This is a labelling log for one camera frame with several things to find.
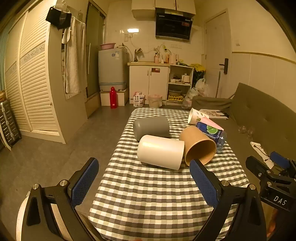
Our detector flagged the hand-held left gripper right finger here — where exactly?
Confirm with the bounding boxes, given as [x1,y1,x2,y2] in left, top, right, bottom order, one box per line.
[189,159,267,241]

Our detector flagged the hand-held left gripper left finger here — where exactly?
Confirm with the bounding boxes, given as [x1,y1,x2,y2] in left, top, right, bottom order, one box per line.
[26,158,102,241]

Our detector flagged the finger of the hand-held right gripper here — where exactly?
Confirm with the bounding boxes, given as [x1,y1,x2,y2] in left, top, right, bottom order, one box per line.
[245,156,275,184]
[270,152,296,176]

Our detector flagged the brown paper cup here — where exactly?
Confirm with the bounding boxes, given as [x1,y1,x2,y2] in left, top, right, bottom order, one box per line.
[179,126,217,167]

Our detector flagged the pink paper cup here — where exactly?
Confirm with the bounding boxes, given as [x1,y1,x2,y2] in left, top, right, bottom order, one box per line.
[200,117,224,131]

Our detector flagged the patterned white paper cup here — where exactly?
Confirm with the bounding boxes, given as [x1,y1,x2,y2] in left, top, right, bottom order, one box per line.
[187,108,210,125]

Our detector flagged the grey cup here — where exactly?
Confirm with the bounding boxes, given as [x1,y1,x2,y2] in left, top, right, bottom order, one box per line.
[133,115,170,142]

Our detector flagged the crumpled clear plastic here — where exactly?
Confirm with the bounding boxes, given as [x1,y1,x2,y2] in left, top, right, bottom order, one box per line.
[238,125,254,136]

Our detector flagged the grey green sofa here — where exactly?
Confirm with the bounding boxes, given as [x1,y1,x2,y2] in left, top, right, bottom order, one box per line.
[192,83,296,176]

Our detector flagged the blue label plastic bottle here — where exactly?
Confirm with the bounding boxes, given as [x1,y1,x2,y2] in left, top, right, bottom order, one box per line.
[196,122,228,152]

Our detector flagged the grey white checked tablecloth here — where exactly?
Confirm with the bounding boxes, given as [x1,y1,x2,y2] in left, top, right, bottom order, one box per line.
[88,107,250,241]

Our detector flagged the open magazine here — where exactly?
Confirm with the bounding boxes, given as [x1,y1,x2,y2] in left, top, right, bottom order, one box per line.
[199,109,230,120]

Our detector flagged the red bottle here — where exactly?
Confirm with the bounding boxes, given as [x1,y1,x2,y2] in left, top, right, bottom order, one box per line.
[110,87,118,109]

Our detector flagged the broom stick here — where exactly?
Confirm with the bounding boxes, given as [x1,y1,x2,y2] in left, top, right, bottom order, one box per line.
[215,71,221,98]

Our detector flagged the white plastic bags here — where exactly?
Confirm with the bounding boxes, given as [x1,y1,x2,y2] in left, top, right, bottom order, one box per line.
[181,78,208,109]

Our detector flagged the white washing machine stand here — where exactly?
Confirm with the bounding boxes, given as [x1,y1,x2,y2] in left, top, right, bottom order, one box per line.
[100,88,129,106]

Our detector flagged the small trash bin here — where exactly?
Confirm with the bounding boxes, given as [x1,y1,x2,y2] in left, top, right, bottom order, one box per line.
[148,94,163,108]

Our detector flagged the dark ribbed suitcase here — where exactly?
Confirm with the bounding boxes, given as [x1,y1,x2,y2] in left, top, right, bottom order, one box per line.
[0,98,23,151]

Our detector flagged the white printed package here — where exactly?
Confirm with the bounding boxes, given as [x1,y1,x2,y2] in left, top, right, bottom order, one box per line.
[133,91,146,107]

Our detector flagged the yellow black bag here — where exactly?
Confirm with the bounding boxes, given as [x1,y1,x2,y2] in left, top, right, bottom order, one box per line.
[191,63,206,80]

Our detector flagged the white louvred wardrobe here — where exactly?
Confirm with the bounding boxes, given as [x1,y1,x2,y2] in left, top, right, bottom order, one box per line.
[5,5,88,143]

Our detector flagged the white open shelf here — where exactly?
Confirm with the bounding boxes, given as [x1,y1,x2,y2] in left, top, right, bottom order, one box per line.
[166,64,194,106]

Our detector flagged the white sink cabinet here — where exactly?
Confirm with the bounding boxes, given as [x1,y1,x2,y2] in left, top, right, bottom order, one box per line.
[128,61,170,105]

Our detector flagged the white washing machine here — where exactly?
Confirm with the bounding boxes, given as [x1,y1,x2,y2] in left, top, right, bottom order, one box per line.
[98,48,128,92]

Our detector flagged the white hanging towel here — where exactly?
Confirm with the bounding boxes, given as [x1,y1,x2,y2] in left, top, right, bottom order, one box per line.
[65,16,87,94]

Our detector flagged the white door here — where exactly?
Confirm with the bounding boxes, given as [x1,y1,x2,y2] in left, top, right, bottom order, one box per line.
[205,9,232,98]

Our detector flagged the white hanging cloth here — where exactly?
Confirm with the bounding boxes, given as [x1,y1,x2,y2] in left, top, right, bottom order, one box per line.
[61,28,71,44]

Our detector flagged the black range hood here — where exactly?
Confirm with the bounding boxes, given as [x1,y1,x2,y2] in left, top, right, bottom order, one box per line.
[155,8,194,42]

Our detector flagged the black hanging bag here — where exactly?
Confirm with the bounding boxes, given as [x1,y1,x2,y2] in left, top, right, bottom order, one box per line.
[46,6,73,30]

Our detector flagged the white cloth with cord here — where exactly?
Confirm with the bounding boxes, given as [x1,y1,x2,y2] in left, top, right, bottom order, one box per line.
[250,141,276,169]

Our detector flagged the black door handle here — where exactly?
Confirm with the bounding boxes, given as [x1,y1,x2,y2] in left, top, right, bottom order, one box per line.
[219,58,229,75]

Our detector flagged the white wall cabinets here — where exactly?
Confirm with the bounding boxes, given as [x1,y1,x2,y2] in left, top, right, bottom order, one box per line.
[131,0,196,18]

